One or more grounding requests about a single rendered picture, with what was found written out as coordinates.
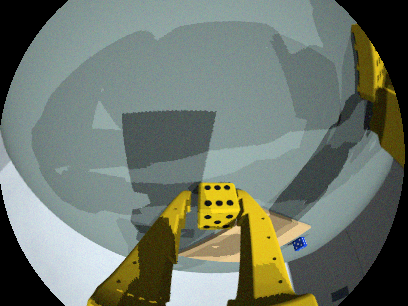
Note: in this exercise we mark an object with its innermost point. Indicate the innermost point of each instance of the blue die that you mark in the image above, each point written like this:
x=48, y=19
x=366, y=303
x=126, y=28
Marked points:
x=299, y=243

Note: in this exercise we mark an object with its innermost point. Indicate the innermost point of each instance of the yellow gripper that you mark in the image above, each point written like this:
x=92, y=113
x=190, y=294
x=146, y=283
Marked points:
x=144, y=277

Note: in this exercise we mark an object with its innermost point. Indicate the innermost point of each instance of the beige mat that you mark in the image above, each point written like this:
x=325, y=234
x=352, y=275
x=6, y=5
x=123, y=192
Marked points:
x=224, y=246

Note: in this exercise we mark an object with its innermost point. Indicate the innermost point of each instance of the yellow die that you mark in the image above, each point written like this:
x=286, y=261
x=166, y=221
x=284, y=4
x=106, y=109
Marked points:
x=218, y=206

